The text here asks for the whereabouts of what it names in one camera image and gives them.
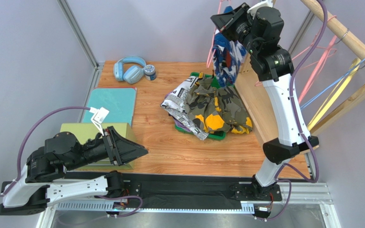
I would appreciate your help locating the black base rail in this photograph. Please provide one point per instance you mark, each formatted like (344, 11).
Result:
(194, 192)

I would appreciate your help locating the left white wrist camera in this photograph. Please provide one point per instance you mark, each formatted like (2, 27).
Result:
(98, 117)

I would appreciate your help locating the green plastic tray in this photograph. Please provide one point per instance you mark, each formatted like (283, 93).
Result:
(218, 136)

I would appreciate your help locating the yellow camouflage garment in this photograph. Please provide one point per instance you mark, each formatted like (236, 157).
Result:
(215, 108)

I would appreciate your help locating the blue white patterned garment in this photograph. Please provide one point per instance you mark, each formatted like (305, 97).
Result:
(227, 57)

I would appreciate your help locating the yellow clothes hanger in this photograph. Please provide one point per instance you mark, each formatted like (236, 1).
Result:
(337, 89)

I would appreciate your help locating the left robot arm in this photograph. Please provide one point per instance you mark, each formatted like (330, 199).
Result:
(39, 186)

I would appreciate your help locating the small blue white jar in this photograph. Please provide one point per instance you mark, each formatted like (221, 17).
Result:
(150, 72)

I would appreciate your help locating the purple trousers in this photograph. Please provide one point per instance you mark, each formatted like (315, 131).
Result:
(180, 117)

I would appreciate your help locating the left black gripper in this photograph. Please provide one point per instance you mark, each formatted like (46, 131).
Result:
(125, 151)

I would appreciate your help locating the blue wire hanger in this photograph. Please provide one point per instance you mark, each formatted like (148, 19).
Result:
(354, 67)

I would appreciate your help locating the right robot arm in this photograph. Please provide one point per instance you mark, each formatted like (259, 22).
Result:
(258, 29)

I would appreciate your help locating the newspaper print garment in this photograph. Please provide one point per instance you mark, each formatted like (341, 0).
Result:
(177, 97)

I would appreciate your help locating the thick pink hanger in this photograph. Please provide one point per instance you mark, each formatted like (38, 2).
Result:
(328, 51)

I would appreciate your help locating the light blue headphones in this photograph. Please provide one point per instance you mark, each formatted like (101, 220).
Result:
(133, 74)

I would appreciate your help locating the wooden clothes rack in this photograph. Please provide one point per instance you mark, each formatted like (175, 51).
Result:
(260, 109)

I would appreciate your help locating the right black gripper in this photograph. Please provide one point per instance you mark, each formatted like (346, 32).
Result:
(234, 25)

